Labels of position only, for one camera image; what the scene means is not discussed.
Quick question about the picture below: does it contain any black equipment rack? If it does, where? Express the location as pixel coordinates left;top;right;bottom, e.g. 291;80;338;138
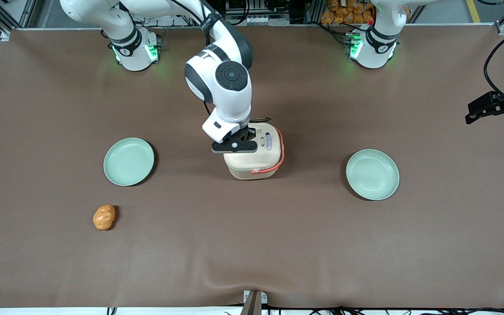
225;0;292;26

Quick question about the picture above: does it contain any mint green round plate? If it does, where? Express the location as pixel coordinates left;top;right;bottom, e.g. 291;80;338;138
346;149;400;201
103;137;155;187

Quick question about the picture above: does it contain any metal table edge clamp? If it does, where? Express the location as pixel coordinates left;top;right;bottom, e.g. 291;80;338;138
241;290;268;315

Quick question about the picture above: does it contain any cream rice cooker orange handle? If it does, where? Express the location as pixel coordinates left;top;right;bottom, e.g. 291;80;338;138
223;122;285;181

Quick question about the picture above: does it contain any brown table cloth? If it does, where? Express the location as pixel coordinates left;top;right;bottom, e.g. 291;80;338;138
0;24;504;309

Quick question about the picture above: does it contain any orange toy bread pile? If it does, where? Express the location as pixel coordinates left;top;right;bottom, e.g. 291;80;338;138
321;0;376;25

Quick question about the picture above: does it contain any orange-brown toy potato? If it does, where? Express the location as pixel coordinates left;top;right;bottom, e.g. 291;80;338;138
93;204;116;231

